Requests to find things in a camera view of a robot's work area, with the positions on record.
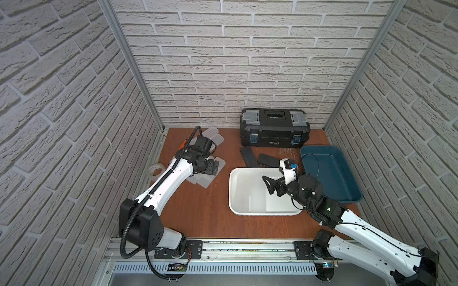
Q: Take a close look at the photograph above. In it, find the ribbed translucent pencil case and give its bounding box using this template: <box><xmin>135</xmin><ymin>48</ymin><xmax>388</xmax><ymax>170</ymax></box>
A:
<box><xmin>202</xmin><ymin>127</ymin><xmax>219</xmax><ymax>138</ymax></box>
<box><xmin>250</xmin><ymin>179</ymin><xmax>267</xmax><ymax>215</ymax></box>

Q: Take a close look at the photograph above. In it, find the translucent pencil case with pen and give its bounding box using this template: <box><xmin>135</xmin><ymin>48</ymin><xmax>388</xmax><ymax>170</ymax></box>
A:
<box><xmin>233</xmin><ymin>172</ymin><xmax>252</xmax><ymax>213</ymax></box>

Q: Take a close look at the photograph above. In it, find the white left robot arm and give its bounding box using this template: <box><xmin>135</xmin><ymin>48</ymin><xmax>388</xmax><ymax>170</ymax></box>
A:
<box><xmin>119</xmin><ymin>135</ymin><xmax>219</xmax><ymax>259</ymax></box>

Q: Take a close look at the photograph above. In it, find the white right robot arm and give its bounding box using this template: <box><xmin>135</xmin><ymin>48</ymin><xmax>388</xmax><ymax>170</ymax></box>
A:
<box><xmin>262</xmin><ymin>175</ymin><xmax>439</xmax><ymax>286</ymax></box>

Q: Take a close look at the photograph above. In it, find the flat black pencil case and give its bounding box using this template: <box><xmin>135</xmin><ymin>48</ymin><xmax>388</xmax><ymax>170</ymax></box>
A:
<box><xmin>258</xmin><ymin>154</ymin><xmax>280</xmax><ymax>168</ymax></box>

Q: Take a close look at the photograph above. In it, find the white plastic storage box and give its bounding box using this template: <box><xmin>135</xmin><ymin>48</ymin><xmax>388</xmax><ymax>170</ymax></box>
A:
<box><xmin>229</xmin><ymin>168</ymin><xmax>301</xmax><ymax>216</ymax></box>

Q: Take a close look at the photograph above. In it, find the smooth translucent pencil case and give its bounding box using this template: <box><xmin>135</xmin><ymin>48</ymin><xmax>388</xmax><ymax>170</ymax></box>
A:
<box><xmin>211</xmin><ymin>134</ymin><xmax>224</xmax><ymax>146</ymax></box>

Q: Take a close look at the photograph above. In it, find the long black pencil case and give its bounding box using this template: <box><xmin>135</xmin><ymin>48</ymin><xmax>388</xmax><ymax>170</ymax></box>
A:
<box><xmin>240</xmin><ymin>146</ymin><xmax>260</xmax><ymax>168</ymax></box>

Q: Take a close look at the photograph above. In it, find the teal plastic storage tray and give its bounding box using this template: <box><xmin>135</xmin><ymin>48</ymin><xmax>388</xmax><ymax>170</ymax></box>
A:
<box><xmin>300</xmin><ymin>145</ymin><xmax>363</xmax><ymax>204</ymax></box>

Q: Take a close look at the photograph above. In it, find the clear tape roll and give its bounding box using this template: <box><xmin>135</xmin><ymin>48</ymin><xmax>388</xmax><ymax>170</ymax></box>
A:
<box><xmin>148</xmin><ymin>163</ymin><xmax>166</xmax><ymax>181</ymax></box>

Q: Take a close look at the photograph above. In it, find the black plastic toolbox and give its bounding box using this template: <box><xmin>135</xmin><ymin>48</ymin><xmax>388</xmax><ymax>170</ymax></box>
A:
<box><xmin>240</xmin><ymin>108</ymin><xmax>311</xmax><ymax>148</ymax></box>

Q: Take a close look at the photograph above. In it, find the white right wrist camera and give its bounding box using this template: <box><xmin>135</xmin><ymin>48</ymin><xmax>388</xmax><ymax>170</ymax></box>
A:
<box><xmin>279</xmin><ymin>158</ymin><xmax>298</xmax><ymax>185</ymax></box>

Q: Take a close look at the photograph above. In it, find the orange handled screwdriver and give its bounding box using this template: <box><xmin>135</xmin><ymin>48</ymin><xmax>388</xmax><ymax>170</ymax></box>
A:
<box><xmin>178</xmin><ymin>140</ymin><xmax>187</xmax><ymax>150</ymax></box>

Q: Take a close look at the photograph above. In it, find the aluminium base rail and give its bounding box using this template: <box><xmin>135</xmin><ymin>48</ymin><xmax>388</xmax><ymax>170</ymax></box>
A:
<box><xmin>103</xmin><ymin>238</ymin><xmax>341</xmax><ymax>276</ymax></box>

